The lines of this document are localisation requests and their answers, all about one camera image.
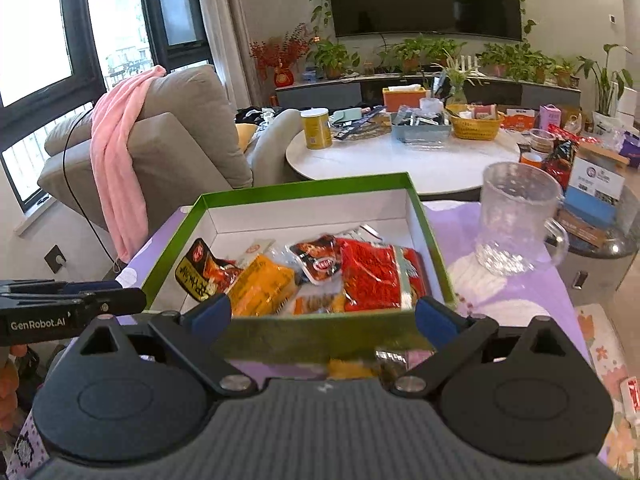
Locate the grey sofa armchair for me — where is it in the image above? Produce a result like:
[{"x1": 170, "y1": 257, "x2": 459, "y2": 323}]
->
[{"x1": 38, "y1": 65, "x2": 303, "y2": 232}]

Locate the pink small box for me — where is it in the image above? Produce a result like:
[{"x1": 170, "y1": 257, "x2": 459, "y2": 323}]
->
[{"x1": 539, "y1": 104, "x2": 562, "y2": 131}]

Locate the red white sauce packet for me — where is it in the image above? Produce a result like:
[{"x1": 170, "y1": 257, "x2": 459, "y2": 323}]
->
[{"x1": 286, "y1": 234, "x2": 341, "y2": 285}]

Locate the orange tissue box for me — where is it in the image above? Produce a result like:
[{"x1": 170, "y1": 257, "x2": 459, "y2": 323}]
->
[{"x1": 383, "y1": 84, "x2": 430, "y2": 113}]

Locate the yellow wicker basket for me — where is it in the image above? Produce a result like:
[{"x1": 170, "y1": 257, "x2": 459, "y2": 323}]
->
[{"x1": 445, "y1": 104, "x2": 506, "y2": 141}]

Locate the green cardboard box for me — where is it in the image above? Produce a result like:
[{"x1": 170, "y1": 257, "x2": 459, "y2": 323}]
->
[{"x1": 142, "y1": 174, "x2": 454, "y2": 364}]

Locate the red berry flower vase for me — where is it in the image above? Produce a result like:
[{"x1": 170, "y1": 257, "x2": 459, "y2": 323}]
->
[{"x1": 250, "y1": 23, "x2": 312, "y2": 88}]

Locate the tall leafy potted plant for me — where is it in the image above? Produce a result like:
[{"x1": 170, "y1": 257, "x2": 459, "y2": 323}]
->
[{"x1": 576, "y1": 44, "x2": 634, "y2": 116}]

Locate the black yellow snack packet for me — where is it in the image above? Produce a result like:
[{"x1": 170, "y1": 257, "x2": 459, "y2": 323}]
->
[{"x1": 175, "y1": 238, "x2": 242, "y2": 302}]

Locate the purple tablecloth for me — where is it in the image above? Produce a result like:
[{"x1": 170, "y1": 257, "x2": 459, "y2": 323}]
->
[{"x1": 115, "y1": 200, "x2": 591, "y2": 386}]

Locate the white round coffee table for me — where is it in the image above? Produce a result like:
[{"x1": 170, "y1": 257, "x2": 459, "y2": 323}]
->
[{"x1": 285, "y1": 132, "x2": 520, "y2": 196}]

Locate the orange snack bag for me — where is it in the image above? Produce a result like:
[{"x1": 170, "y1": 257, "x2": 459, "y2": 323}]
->
[{"x1": 227, "y1": 255, "x2": 298, "y2": 318}]

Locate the blue grey tray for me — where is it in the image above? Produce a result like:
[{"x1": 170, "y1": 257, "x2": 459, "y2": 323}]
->
[{"x1": 390, "y1": 106, "x2": 451, "y2": 145}]

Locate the yellow tin can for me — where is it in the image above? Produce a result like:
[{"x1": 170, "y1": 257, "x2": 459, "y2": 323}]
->
[{"x1": 300, "y1": 107, "x2": 332, "y2": 150}]

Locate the clear glass mug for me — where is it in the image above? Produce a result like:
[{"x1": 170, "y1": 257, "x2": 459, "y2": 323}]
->
[{"x1": 475, "y1": 162, "x2": 570, "y2": 278}]

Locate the black cable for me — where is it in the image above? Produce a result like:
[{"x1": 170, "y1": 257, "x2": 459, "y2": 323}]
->
[{"x1": 60, "y1": 106, "x2": 122, "y2": 273}]

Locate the pink towel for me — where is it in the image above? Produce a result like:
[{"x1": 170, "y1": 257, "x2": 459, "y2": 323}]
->
[{"x1": 90, "y1": 65, "x2": 166, "y2": 262}]

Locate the red checkered snack bag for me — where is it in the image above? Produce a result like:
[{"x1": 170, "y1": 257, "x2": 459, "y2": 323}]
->
[{"x1": 337, "y1": 238, "x2": 431, "y2": 312}]

